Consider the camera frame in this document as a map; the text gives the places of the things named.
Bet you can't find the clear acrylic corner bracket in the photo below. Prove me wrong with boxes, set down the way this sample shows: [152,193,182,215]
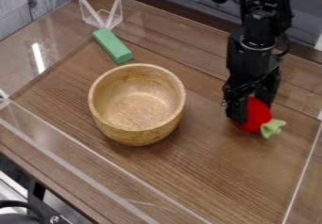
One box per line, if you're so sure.
[77,0,123,29]

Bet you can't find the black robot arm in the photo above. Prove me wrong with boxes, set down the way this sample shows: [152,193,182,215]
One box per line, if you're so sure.
[212,0,292,124]

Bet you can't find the green rectangular block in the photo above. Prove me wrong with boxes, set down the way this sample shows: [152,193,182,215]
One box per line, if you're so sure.
[93,28,133,64]

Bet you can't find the black cable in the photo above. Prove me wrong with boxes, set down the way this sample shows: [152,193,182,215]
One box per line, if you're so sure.
[0,199,35,217]

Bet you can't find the clear acrylic tray wall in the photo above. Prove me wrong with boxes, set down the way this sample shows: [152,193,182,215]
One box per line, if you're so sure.
[0,0,322,224]

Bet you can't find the red plush strawberry toy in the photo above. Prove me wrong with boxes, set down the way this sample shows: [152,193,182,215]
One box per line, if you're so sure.
[232,96,287,138]

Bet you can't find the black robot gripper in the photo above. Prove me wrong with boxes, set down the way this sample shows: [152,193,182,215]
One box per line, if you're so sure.
[222,29,283,125]

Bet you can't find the light wooden bowl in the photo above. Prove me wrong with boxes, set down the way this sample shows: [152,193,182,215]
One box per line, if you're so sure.
[88,63,186,146]

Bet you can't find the black table leg frame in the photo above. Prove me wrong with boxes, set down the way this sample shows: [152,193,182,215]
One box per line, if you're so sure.
[28,181,72,224]

